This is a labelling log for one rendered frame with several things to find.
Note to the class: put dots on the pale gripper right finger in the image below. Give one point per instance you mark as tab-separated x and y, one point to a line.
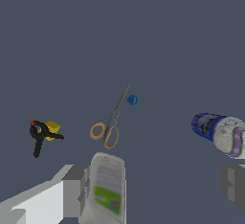
235	186

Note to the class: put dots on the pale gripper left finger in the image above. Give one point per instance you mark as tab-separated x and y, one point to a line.
41	199

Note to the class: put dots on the white baseball with purple marks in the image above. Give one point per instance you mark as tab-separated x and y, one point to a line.
228	138

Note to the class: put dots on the black spring clamp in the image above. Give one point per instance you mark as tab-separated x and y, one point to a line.
40	137

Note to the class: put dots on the blue can with white lid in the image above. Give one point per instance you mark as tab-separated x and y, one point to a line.
207	125

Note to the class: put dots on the small blue marble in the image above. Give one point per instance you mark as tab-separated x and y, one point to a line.
132	100

